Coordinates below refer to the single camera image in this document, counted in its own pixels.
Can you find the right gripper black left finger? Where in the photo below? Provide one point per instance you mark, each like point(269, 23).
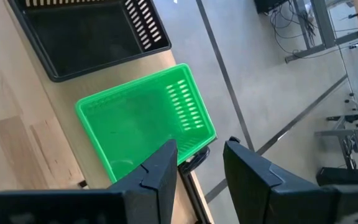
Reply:
point(148, 193)

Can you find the black aluminium table frame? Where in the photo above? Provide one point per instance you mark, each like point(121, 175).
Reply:
point(191, 193)

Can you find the grey metal desk frame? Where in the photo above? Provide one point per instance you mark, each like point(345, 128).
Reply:
point(325, 21)

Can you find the black floor box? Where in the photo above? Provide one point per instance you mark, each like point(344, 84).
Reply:
point(340, 177)

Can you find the black box under desk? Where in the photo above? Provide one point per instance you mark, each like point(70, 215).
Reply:
point(267, 4)

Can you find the green plastic basket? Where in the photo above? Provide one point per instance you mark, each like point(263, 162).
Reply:
point(129, 124)

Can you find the black plastic basket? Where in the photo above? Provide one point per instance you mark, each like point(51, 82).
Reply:
point(89, 37)

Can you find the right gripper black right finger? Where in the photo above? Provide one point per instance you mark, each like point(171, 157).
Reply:
point(259, 196)

